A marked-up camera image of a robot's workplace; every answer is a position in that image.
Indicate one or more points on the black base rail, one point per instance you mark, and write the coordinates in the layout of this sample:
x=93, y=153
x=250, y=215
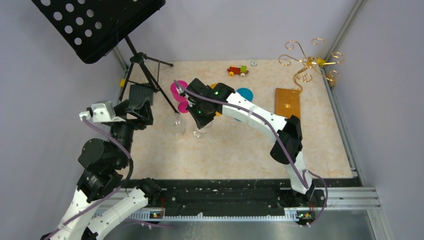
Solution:
x=225, y=198

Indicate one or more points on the black perforated music stand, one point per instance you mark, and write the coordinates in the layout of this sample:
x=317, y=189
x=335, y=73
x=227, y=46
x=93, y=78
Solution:
x=93, y=28

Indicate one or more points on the yellow wine glass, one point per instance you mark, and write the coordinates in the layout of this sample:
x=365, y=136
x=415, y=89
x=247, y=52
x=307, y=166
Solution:
x=213, y=86

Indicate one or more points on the aluminium frame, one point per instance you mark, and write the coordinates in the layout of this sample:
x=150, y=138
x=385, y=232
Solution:
x=323, y=199

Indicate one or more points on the gold wine glass rack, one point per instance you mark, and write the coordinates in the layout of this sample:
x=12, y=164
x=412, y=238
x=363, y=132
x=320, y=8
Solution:
x=309, y=64

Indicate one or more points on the clear wine glass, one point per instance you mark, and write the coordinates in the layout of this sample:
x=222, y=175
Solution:
x=199, y=133
x=177, y=124

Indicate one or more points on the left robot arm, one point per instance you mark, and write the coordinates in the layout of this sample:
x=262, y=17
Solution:
x=107, y=168

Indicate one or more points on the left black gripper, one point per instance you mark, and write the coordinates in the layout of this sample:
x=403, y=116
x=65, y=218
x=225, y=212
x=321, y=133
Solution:
x=144, y=111

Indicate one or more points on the clear wine glass back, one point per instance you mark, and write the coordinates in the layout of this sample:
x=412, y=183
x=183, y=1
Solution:
x=199, y=133

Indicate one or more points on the black foot pedal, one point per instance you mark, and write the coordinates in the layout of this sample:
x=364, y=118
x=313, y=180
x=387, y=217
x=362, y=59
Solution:
x=139, y=93

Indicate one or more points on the colourful toy train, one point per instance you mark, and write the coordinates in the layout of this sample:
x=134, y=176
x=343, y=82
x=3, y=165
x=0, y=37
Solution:
x=240, y=71

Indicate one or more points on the pink wine glass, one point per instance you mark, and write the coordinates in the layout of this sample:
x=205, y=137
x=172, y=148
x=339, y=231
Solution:
x=182, y=106

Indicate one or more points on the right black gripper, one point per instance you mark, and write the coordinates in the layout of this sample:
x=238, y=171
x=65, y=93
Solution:
x=200, y=122

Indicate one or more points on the blue wine glass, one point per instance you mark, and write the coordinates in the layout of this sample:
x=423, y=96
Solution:
x=246, y=93

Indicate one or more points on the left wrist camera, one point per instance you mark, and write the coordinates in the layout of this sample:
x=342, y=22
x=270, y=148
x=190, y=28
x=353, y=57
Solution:
x=99, y=112

